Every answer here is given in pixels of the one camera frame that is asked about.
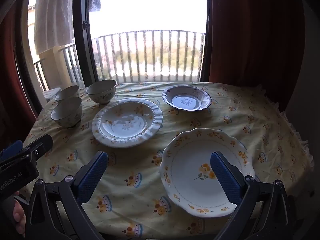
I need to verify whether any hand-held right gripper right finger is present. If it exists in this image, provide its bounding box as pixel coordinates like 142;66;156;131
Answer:
210;151;298;240

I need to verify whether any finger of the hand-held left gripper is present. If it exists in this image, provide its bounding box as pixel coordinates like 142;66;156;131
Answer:
23;134;54;160
0;140;23;162

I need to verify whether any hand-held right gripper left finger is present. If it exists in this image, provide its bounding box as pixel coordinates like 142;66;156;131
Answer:
24;151;109;240

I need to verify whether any cream floral bowl dark rim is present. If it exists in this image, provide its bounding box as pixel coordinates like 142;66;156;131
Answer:
54;85;80;103
86;79;117;105
51;97;83;128

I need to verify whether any white scalloped yellow-flower plate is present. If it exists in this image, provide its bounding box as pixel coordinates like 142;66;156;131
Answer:
159;128;255;218

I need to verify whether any white beaded yellow-flower plate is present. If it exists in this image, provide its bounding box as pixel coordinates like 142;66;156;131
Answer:
91;98;163;148

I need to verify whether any white red-rimmed plate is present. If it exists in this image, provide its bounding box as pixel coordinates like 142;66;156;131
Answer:
162;85;212;112

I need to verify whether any person's left hand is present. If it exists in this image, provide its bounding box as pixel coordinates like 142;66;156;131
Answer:
13;199;27;233

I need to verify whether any yellow printed tablecloth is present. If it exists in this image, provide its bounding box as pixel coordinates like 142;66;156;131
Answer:
22;81;314;239

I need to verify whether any white balcony chair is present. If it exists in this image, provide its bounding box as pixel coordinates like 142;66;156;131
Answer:
42;87;62;103

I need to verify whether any red curtain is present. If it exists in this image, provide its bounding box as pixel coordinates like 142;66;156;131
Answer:
207;0;307;113
0;5;38;140

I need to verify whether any white hanging cloth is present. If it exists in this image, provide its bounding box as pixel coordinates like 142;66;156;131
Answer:
34;0;75;55

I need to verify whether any balcony railing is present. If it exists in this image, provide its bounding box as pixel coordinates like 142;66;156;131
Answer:
34;29;206;90

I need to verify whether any dark window frame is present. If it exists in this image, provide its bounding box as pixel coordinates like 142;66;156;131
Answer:
15;0;213;110

